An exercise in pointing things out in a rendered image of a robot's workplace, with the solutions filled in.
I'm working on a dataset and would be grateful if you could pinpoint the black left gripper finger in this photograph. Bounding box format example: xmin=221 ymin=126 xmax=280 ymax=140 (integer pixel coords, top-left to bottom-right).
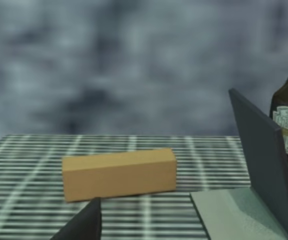
xmin=50 ymin=197 xmax=103 ymax=240

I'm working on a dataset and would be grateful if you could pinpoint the brown cardboard box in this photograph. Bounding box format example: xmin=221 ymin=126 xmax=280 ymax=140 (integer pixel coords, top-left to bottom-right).
xmin=62 ymin=147 xmax=177 ymax=203

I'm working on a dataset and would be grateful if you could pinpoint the dark grey open laptop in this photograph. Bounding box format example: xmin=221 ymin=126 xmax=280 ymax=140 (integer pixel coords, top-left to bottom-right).
xmin=190 ymin=87 xmax=288 ymax=240

